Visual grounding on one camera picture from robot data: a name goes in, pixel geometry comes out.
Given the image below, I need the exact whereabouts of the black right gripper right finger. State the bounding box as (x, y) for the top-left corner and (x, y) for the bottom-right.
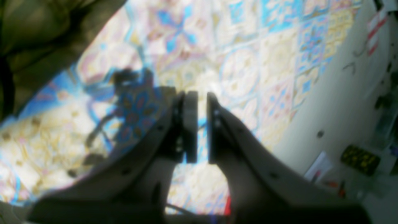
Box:
(206, 92), (371, 224)

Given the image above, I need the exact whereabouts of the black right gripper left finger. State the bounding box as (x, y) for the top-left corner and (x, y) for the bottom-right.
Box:
(26, 91), (199, 224)

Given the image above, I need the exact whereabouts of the red black clamp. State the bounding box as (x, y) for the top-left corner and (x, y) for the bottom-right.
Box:
(223, 196), (231, 216)

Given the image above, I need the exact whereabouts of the yellow dotted black object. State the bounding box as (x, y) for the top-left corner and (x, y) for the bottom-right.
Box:
(340, 145), (381, 177)

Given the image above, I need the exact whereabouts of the patterned tile tablecloth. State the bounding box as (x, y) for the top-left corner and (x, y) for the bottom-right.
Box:
(1, 0), (362, 217)

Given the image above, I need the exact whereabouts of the camouflage T-shirt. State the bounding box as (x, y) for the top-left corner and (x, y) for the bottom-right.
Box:
(0, 0), (126, 121)

